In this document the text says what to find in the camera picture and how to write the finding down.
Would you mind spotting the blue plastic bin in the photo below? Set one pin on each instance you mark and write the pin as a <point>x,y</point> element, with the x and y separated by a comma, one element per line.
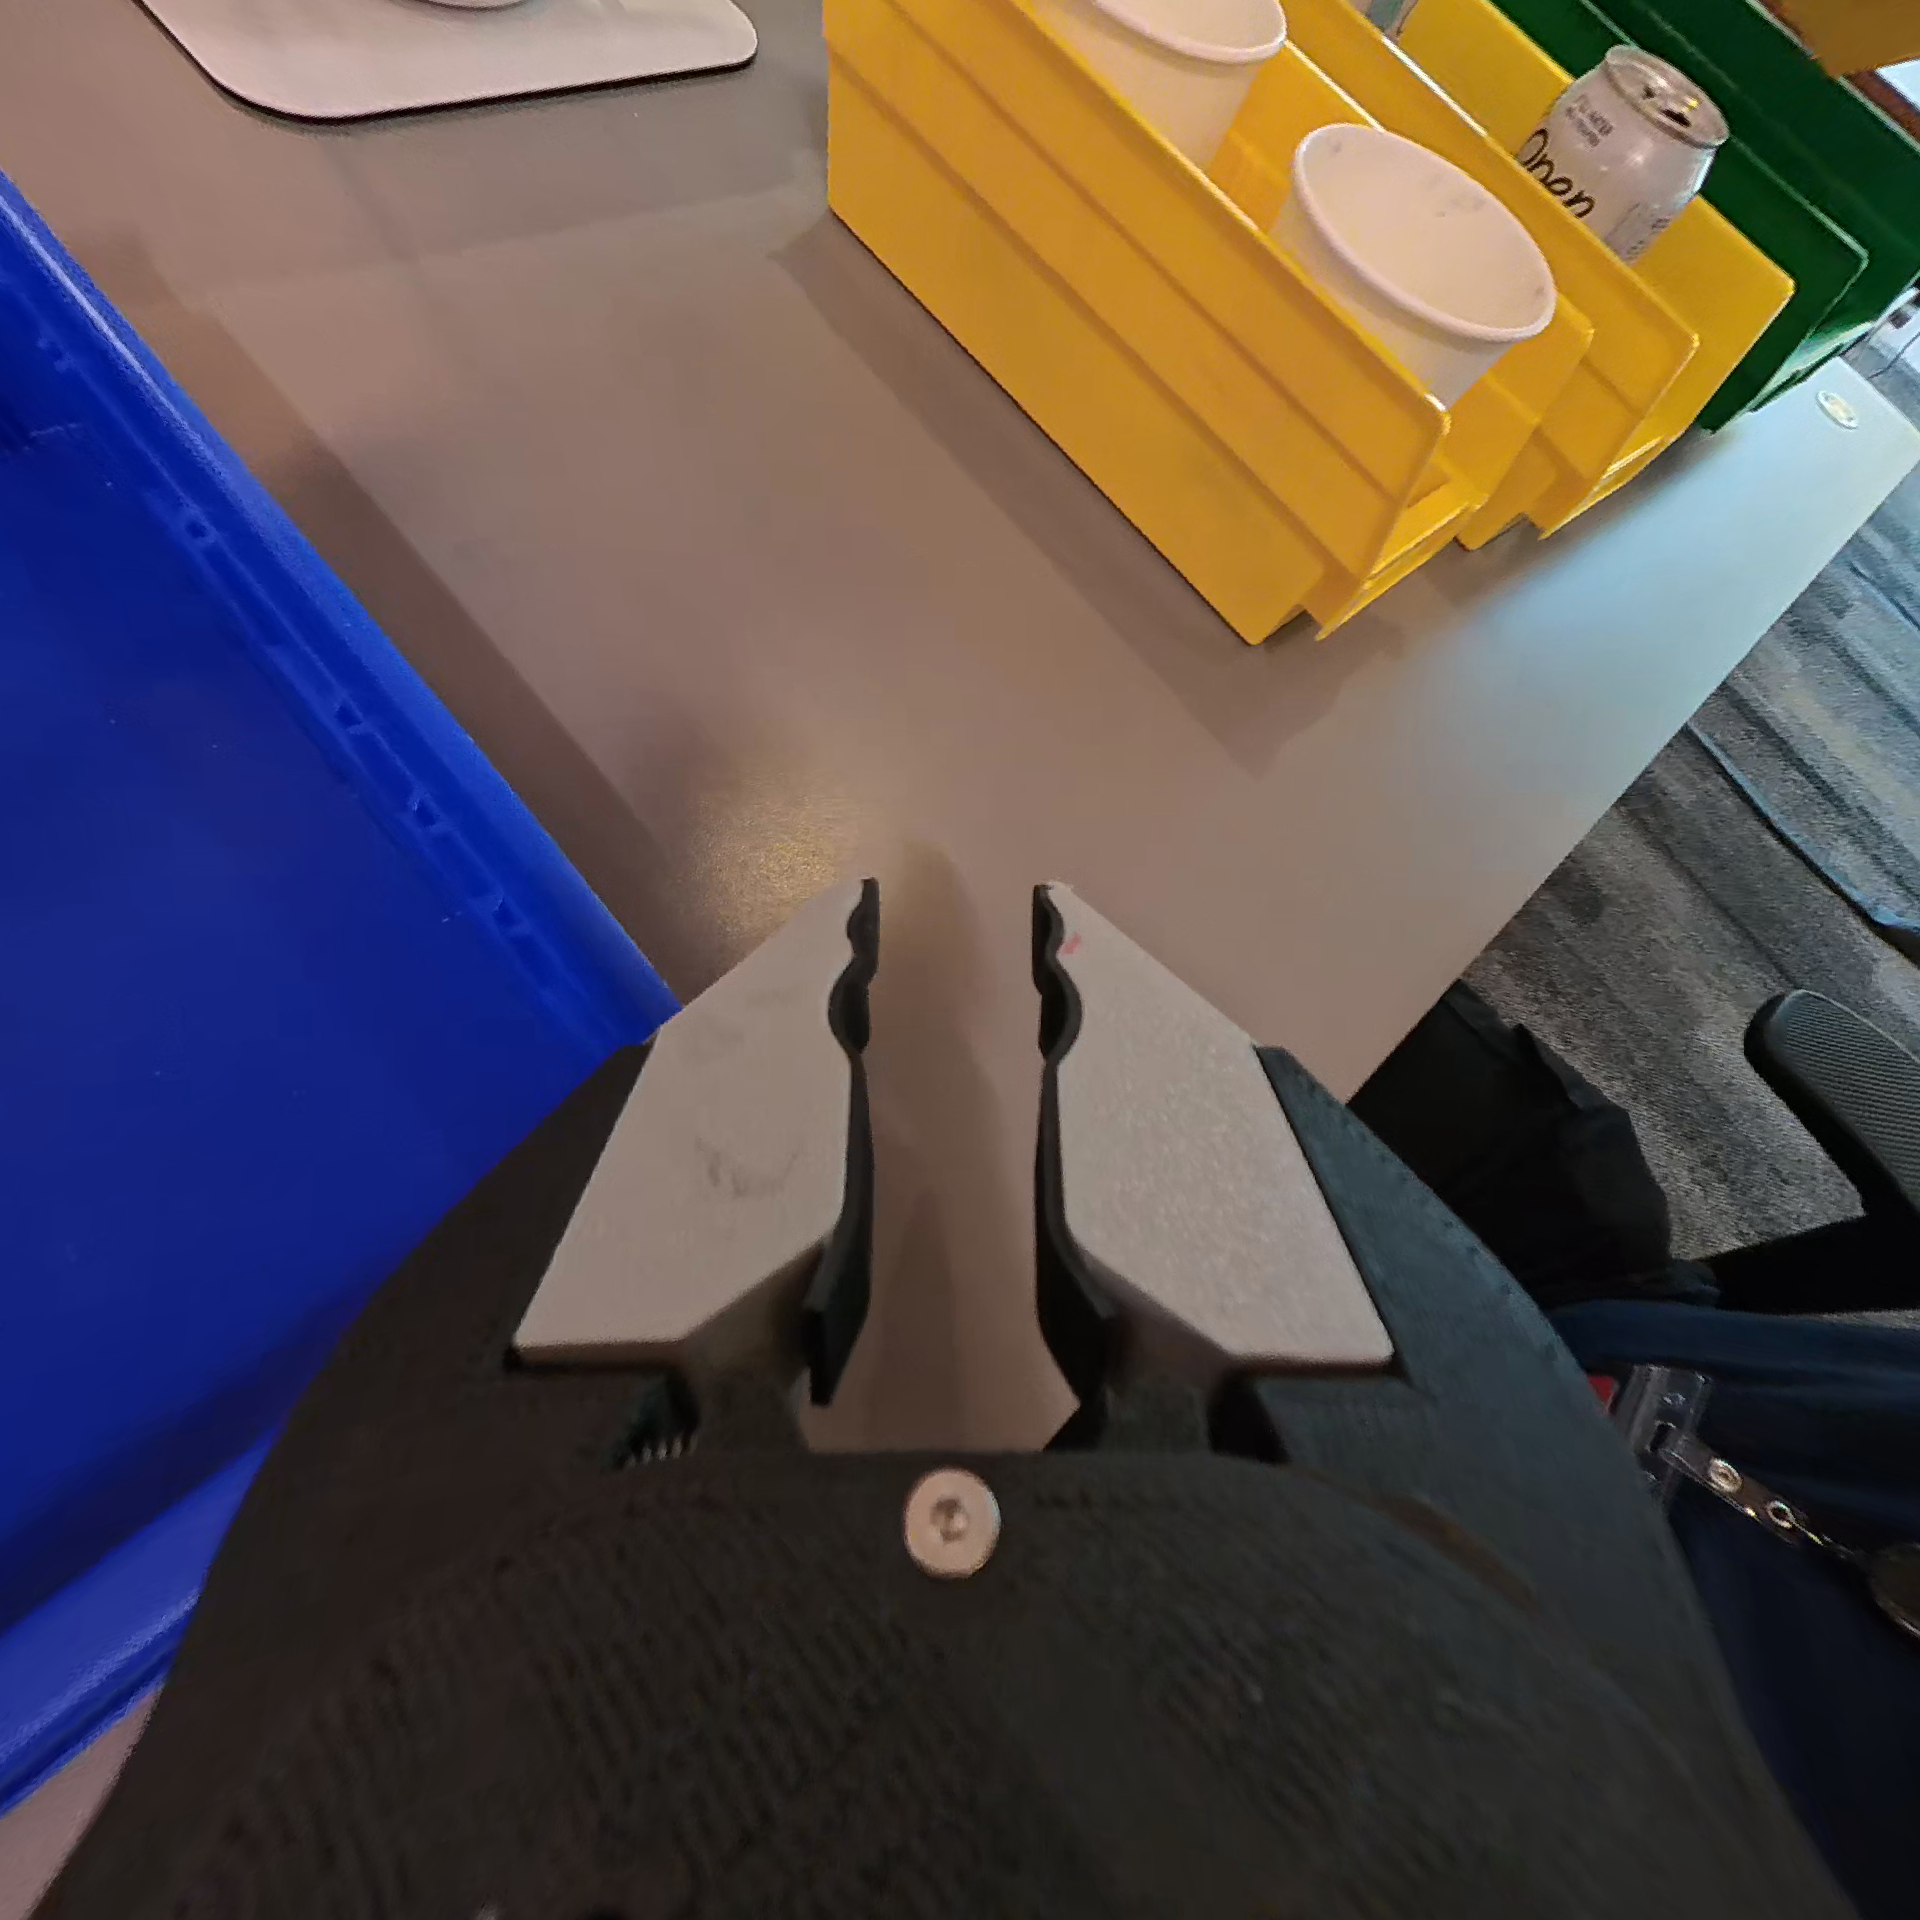
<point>224,1048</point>

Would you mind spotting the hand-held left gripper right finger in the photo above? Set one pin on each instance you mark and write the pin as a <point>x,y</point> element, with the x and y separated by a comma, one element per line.
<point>1200,1199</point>

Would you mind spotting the black chair armrest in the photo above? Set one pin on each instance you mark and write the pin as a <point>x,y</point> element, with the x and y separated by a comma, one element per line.
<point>1845,1095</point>

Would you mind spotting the yellow plastic bin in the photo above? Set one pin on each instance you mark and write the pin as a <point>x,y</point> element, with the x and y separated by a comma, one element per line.
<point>1049,345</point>
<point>1725,322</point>
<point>1627,403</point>

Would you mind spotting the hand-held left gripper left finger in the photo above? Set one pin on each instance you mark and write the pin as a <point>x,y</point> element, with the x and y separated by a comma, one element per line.
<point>704,1171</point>

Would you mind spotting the person's dark pants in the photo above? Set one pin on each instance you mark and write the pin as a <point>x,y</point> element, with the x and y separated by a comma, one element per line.
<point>1502,1140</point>

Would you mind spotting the white paper cup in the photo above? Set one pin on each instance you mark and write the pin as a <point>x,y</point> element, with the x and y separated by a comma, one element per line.
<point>1153,59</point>
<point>1397,256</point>

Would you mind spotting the white table mat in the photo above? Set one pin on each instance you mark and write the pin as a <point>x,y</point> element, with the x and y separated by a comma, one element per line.
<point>450,59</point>

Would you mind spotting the green plastic bin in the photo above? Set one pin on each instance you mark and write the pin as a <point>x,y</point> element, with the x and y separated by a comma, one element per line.
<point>1815,328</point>
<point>1894,294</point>

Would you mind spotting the badge holder clip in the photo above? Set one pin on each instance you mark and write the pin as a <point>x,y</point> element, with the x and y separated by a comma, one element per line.
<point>1650,1426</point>

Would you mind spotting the white drink can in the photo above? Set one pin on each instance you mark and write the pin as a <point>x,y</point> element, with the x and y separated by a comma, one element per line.
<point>1620,152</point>

